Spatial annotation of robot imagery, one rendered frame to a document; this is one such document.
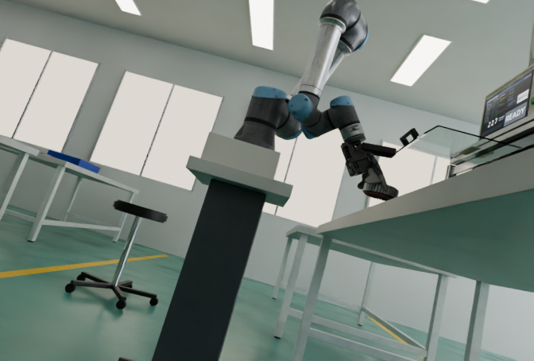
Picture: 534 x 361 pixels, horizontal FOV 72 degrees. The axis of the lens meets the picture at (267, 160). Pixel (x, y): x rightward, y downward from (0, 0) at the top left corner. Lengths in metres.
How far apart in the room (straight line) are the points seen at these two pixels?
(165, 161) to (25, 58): 3.08
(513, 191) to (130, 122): 6.15
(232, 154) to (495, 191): 0.80
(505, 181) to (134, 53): 6.63
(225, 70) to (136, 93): 1.52
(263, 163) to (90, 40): 6.35
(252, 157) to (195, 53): 5.56
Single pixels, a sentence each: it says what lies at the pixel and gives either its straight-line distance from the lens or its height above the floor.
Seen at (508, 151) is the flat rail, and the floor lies 1.02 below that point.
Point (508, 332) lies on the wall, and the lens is 6.77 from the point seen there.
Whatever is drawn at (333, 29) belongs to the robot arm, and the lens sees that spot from 1.31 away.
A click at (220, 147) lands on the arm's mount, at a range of 1.16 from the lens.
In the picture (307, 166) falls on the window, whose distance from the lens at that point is 5.86.
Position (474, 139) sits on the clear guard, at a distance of 1.35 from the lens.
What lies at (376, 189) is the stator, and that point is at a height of 0.82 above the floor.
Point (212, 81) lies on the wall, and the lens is 6.36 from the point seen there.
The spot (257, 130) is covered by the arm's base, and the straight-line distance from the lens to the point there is 1.21.
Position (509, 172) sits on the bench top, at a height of 0.72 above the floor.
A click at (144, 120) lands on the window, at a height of 1.87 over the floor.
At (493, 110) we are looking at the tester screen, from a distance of 1.54.
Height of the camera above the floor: 0.57
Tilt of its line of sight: 12 degrees up
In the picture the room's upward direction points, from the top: 17 degrees clockwise
